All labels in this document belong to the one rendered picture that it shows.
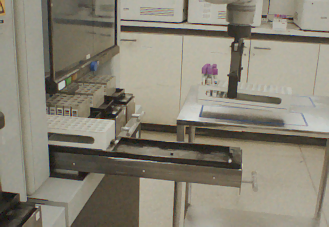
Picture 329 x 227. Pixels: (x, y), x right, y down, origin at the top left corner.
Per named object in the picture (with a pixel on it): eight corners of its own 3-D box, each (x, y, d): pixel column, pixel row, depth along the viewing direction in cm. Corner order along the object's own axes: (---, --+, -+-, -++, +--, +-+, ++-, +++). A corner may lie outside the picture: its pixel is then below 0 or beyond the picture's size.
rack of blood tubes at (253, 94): (195, 103, 142) (197, 84, 140) (201, 95, 151) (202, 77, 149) (289, 113, 135) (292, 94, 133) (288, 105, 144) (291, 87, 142)
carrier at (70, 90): (74, 99, 154) (73, 83, 152) (79, 100, 154) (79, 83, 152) (61, 109, 143) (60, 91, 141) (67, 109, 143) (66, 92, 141)
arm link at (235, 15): (257, 5, 137) (255, 24, 139) (228, 3, 139) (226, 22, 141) (255, 7, 129) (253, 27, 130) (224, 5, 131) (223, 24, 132)
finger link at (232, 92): (238, 76, 136) (238, 76, 135) (236, 97, 138) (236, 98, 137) (228, 75, 136) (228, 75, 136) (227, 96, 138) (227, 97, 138)
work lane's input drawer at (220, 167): (-14, 169, 117) (-17, 137, 115) (10, 150, 130) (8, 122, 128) (257, 197, 108) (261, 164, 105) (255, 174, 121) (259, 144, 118)
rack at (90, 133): (-1, 144, 117) (-3, 122, 115) (17, 132, 126) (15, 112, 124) (105, 154, 113) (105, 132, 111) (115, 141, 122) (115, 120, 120)
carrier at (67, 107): (77, 113, 139) (77, 95, 137) (83, 114, 139) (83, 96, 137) (64, 124, 128) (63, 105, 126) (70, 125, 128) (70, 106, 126)
